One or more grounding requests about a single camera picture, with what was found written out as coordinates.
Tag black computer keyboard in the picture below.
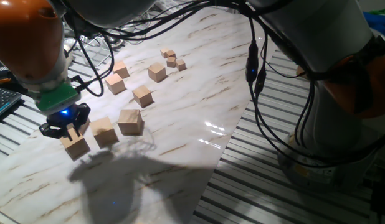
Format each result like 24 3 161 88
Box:
0 88 22 122

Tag orange brown bin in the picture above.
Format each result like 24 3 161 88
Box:
295 65 308 80

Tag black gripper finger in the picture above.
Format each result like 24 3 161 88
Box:
39 123 72 140
73 104 92 136

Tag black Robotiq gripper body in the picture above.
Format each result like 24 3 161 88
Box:
46 103 78 128

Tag white round object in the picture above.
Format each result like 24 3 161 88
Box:
63 40 74 68

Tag white marble pattern mat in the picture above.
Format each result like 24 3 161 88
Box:
0 6 276 224

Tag blue bag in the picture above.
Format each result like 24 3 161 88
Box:
363 11 385 37

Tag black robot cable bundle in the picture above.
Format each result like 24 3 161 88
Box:
60 0 385 170

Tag large wooden cube block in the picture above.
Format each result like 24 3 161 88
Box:
89 116 120 148
131 85 154 109
77 118 91 135
59 126 91 161
104 73 127 96
147 62 168 83
112 60 131 79
117 108 144 136

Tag clear plastic container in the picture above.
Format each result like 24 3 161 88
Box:
67 30 117 68

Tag white power strip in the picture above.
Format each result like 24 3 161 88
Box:
154 0 181 12

